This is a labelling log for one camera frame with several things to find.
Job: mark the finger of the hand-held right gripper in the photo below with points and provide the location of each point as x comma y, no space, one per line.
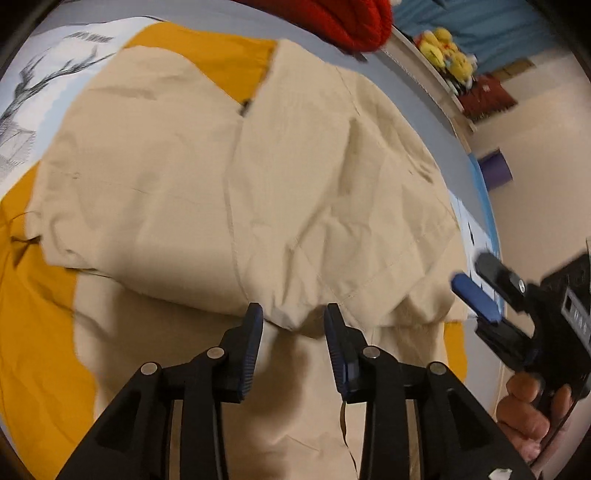
475,297
501,277

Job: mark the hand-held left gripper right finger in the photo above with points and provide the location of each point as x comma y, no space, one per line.
341,364

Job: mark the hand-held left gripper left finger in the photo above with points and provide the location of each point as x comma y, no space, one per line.
247,350

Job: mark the beige and yellow long coat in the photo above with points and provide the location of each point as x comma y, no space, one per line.
231,194

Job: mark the person's right hand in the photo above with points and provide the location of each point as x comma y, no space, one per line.
519,410

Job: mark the window ledge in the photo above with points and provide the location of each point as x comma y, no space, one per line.
438,97

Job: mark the grey bed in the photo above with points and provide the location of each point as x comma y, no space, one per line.
406,106

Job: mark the blue curtain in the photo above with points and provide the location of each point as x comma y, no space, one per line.
485,27

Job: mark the red folded quilt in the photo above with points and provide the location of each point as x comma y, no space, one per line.
351,21

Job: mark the light blue printed blanket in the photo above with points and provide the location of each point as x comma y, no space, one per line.
41,83

